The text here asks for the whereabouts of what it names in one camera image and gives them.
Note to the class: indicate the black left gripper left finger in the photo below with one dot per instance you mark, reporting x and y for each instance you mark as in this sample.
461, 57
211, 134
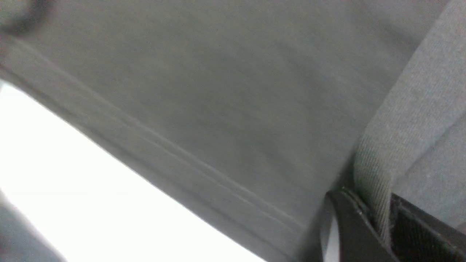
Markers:
346, 235

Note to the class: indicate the dark gray long-sleeved shirt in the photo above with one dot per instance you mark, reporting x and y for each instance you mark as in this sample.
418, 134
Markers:
248, 112

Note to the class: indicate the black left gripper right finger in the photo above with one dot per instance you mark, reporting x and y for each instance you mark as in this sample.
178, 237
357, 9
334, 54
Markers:
417, 236

